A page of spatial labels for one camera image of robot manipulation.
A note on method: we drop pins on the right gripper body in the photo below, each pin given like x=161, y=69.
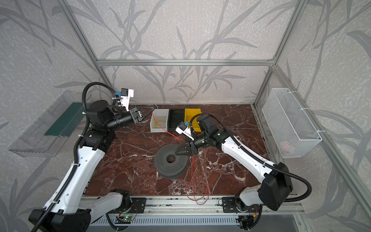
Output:
x=190, y=146

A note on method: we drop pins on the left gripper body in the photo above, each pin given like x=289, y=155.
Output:
x=135, y=114

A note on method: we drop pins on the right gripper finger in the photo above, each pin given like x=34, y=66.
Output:
x=183, y=145
x=182, y=152

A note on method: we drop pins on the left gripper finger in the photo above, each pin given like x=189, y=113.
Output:
x=148, y=108
x=147, y=114

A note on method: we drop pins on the grey perforated spool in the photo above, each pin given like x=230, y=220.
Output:
x=169, y=165

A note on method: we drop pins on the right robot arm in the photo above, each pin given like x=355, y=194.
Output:
x=277, y=184

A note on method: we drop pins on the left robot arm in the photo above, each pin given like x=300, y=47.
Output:
x=102, y=120

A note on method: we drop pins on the white plastic bin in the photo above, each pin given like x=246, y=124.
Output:
x=159, y=120

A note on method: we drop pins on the black plastic bin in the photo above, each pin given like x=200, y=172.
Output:
x=175, y=117

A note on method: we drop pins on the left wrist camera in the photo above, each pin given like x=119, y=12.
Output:
x=123, y=98

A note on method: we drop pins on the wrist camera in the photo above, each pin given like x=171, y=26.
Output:
x=123, y=98
x=186, y=129

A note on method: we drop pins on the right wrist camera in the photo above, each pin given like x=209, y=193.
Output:
x=186, y=129

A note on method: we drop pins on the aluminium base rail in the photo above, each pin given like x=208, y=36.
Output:
x=161, y=206

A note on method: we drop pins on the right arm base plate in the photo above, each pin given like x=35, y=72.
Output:
x=233, y=205

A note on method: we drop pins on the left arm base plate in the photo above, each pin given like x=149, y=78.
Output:
x=137, y=206

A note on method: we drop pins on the clear wall tray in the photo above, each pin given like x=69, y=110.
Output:
x=48, y=134

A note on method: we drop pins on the white wire basket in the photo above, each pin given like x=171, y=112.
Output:
x=294, y=133

